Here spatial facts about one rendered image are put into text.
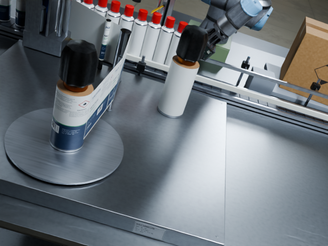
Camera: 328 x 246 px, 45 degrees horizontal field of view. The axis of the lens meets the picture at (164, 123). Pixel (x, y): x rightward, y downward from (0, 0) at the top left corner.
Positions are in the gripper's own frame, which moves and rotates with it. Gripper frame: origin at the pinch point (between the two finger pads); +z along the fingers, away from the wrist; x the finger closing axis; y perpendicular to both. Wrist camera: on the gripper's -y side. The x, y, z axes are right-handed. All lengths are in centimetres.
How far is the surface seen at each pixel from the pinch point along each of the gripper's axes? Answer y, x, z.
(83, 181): 73, -12, 12
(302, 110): 4.9, 44.3, -22.5
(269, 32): -360, 139, 28
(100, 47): 15.3, -26.8, 12.3
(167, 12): -11.8, -15.9, -5.0
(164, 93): 31.0, -3.8, 0.5
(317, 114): 5, 49, -25
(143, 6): -313, 2, 107
